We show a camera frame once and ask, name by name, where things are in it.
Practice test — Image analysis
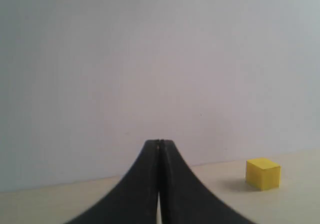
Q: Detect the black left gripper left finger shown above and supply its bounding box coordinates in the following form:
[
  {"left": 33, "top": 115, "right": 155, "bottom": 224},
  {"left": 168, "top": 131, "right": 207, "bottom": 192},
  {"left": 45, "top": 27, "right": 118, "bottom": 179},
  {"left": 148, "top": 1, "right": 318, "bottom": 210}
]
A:
[{"left": 68, "top": 140, "right": 160, "bottom": 224}]

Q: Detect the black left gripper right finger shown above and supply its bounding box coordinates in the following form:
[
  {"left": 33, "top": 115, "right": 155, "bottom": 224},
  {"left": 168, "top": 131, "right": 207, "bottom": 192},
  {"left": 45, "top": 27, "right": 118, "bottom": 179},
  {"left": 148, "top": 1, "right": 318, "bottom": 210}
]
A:
[{"left": 158, "top": 140, "right": 253, "bottom": 224}]

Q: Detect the yellow cube block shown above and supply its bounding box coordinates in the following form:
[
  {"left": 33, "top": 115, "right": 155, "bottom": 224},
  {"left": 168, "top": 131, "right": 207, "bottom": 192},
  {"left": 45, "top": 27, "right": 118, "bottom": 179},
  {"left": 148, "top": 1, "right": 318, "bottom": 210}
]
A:
[{"left": 245, "top": 158, "right": 281, "bottom": 191}]

